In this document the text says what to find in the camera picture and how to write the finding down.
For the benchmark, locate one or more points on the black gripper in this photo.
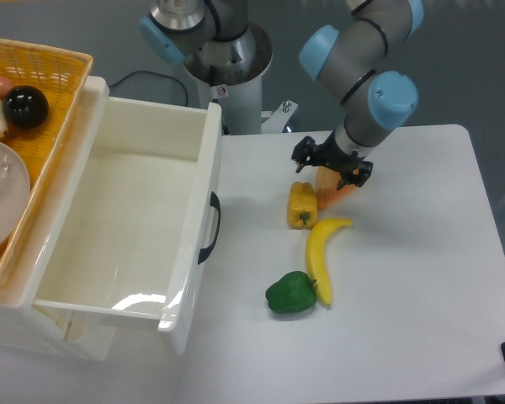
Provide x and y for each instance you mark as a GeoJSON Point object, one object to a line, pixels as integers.
{"type": "Point", "coordinates": [353, 172]}

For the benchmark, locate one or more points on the yellow bell pepper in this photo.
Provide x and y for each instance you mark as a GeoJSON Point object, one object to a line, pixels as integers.
{"type": "Point", "coordinates": [302, 211]}

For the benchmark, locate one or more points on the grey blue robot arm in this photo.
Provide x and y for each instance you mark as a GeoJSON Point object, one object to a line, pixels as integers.
{"type": "Point", "coordinates": [342, 61]}

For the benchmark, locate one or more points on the green bell pepper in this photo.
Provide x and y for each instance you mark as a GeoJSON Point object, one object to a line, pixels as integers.
{"type": "Point", "coordinates": [293, 293]}

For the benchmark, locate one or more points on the yellow banana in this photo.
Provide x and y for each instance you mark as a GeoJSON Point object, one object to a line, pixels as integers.
{"type": "Point", "coordinates": [315, 255]}

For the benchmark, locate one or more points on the white open drawer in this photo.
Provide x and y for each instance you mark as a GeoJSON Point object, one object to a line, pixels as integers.
{"type": "Point", "coordinates": [127, 253]}

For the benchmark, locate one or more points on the black ball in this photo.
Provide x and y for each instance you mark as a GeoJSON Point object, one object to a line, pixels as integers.
{"type": "Point", "coordinates": [25, 107]}

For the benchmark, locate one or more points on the clear plastic bowl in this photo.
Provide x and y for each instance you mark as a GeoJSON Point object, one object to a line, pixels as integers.
{"type": "Point", "coordinates": [14, 190]}

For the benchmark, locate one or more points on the metal table bracket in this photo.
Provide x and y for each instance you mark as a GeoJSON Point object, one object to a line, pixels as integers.
{"type": "Point", "coordinates": [278, 121]}

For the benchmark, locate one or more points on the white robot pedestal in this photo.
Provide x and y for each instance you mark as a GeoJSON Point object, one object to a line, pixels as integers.
{"type": "Point", "coordinates": [230, 74]}

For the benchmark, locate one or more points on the dark blue drawer handle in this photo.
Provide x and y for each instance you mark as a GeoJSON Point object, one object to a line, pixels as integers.
{"type": "Point", "coordinates": [213, 230]}

